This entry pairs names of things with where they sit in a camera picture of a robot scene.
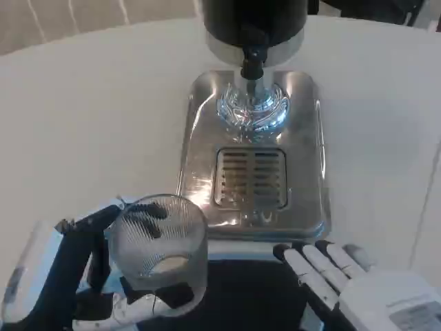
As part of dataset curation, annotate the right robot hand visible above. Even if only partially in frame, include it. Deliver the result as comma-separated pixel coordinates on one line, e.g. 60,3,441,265
272,241,441,331

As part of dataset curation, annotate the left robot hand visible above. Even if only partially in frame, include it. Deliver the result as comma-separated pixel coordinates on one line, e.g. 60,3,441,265
0,194,207,331

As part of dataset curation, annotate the clear ribbed glass cup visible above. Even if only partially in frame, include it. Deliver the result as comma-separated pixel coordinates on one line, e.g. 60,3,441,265
109,193,209,317

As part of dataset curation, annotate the steel drain grid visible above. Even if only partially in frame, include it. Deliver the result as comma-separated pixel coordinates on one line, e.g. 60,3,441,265
210,147,288,208

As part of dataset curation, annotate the steel drip tray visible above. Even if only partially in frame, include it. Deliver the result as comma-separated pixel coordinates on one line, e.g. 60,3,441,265
174,69,332,240

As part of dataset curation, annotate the black dispenser tap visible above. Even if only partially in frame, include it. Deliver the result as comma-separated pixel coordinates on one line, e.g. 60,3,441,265
240,44,269,94

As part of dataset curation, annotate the black drink dispenser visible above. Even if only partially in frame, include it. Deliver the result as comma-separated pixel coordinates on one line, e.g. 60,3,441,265
201,0,307,66

